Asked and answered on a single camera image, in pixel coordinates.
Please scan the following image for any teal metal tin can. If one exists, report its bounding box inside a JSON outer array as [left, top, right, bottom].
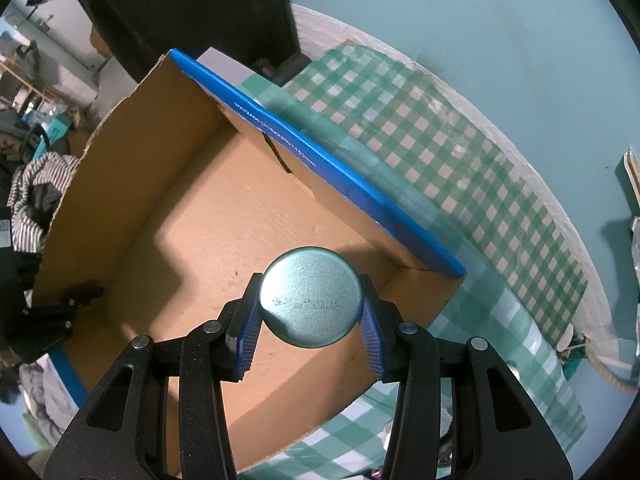
[[258, 246, 364, 349]]

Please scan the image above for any blue cardboard box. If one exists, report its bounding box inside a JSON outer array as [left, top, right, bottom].
[[32, 51, 462, 479]]

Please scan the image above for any green checkered tablecloth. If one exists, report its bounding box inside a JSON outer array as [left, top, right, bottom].
[[242, 75, 584, 479]]

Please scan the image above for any striped clothing pile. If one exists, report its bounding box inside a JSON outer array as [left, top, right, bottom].
[[8, 152, 79, 254]]

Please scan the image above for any small-check green cloth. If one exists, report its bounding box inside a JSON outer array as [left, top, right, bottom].
[[284, 44, 588, 344]]

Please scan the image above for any wooden plank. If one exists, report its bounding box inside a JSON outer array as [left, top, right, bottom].
[[623, 148, 640, 208]]

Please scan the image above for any black hanging garment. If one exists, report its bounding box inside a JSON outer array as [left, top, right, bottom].
[[78, 0, 308, 84]]

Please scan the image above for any beige rope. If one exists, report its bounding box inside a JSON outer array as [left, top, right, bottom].
[[581, 339, 640, 397]]

